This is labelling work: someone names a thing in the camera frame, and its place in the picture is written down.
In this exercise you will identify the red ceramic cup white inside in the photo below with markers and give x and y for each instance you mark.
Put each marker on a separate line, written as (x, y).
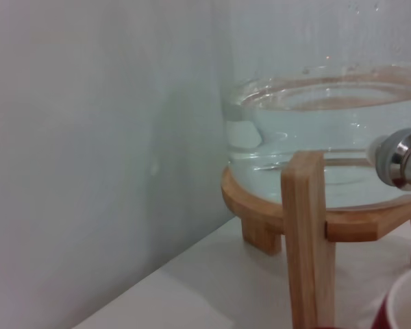
(407, 301)

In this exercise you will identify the chrome metal faucet with lever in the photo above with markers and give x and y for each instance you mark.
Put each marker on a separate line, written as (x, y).
(404, 157)

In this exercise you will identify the wooden dispenser stand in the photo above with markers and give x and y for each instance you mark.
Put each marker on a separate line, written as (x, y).
(305, 240)

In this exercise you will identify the clear glass water dispenser jar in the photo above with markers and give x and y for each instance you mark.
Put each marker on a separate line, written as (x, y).
(294, 120)

